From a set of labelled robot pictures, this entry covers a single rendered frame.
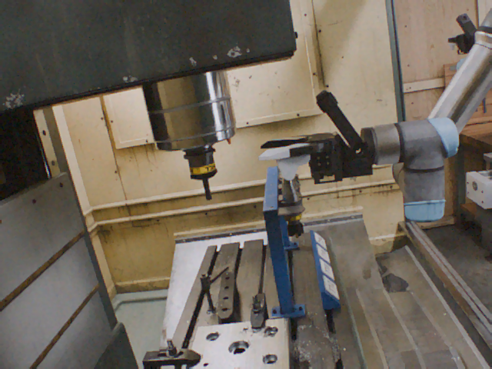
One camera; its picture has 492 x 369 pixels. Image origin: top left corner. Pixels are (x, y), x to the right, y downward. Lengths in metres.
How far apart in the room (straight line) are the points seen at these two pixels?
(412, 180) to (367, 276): 0.95
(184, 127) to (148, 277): 1.50
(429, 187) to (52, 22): 0.70
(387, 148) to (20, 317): 0.80
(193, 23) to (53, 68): 0.24
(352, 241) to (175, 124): 1.26
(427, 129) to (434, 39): 2.80
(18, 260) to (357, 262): 1.27
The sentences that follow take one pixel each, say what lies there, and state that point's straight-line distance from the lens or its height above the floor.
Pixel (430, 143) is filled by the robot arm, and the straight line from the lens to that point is 0.77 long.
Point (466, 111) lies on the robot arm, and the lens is 0.91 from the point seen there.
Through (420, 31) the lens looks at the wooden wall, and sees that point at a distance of 3.52.
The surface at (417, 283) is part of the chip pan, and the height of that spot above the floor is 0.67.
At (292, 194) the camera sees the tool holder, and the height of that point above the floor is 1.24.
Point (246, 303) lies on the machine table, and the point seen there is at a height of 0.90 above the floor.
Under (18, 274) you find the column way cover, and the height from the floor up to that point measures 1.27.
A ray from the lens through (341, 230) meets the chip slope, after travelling 1.86.
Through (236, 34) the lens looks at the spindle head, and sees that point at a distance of 0.62.
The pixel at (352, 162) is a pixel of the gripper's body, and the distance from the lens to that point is 0.76.
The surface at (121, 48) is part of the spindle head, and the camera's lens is 0.66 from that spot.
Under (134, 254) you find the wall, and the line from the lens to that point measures 2.09.
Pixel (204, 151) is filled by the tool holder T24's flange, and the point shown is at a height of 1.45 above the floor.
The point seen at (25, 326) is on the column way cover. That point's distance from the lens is 0.98.
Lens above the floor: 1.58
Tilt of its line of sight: 15 degrees down
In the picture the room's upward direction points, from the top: 11 degrees counter-clockwise
